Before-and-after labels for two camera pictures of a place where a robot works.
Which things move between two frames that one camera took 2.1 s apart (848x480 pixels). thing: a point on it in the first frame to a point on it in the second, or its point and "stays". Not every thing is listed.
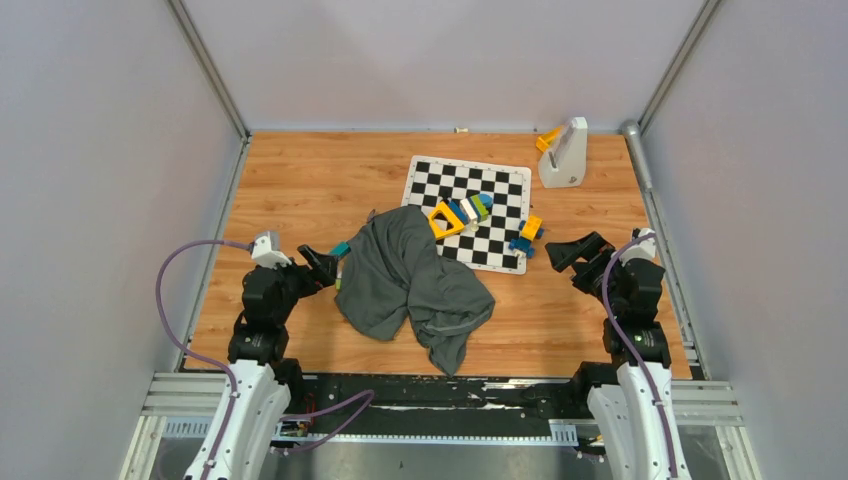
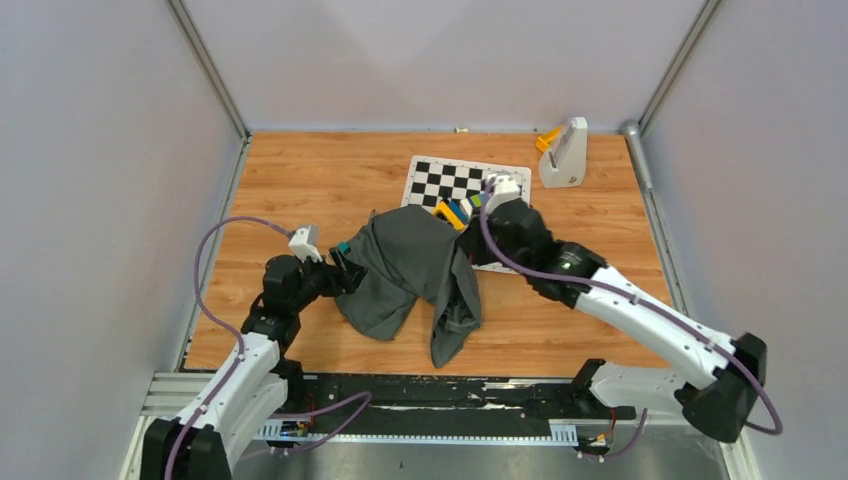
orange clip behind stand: (544, 141) stays
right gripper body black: (590, 277) to (479, 248)
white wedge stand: (563, 164) stays
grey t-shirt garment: (395, 274) stays
